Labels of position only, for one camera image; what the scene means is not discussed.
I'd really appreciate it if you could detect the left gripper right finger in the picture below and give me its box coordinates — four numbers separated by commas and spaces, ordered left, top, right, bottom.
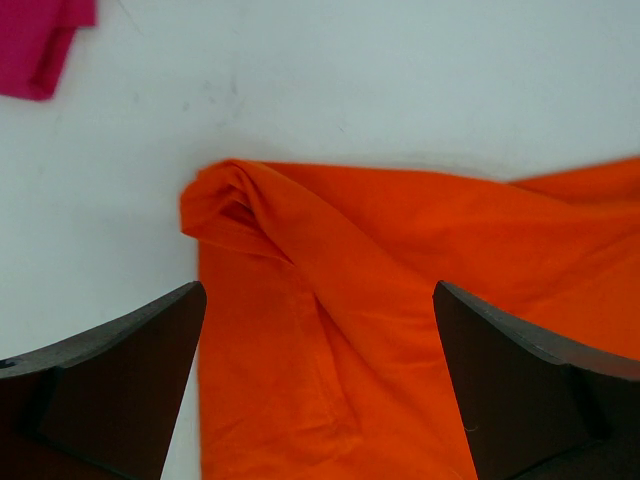
433, 282, 639, 479

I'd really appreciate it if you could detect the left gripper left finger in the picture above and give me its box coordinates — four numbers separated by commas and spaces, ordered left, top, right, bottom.
1, 282, 206, 479

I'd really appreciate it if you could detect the orange t shirt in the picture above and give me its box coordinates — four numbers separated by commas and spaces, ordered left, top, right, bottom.
180, 158, 639, 479

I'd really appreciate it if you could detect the folded pink t shirt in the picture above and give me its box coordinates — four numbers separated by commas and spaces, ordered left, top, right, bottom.
1, 0, 97, 101

